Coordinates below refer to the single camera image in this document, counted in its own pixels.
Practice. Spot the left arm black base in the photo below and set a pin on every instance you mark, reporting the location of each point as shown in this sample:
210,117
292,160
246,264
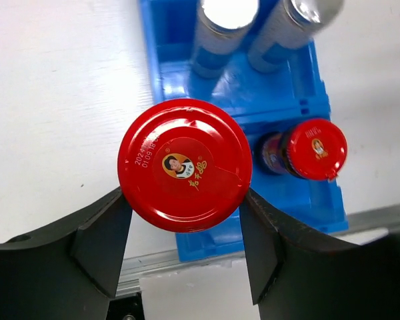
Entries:
126,308

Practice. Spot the silver-lid spice bottle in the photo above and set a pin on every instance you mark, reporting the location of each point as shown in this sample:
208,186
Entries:
220,28
290,26

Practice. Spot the red-lid chili jar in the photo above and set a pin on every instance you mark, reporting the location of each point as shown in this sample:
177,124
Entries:
315,149
184,165

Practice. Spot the near blue storage bin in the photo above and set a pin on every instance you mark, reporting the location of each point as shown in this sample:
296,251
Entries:
318,204

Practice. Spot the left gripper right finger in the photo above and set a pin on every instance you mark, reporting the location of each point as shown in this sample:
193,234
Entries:
298,272

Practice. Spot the middle blue storage bin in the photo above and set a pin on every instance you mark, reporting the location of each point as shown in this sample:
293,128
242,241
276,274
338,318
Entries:
296,89

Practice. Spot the blue storage bin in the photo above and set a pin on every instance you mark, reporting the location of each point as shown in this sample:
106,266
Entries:
296,89
318,204

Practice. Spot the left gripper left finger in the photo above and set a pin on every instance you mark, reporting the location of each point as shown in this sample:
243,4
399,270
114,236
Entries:
68,269

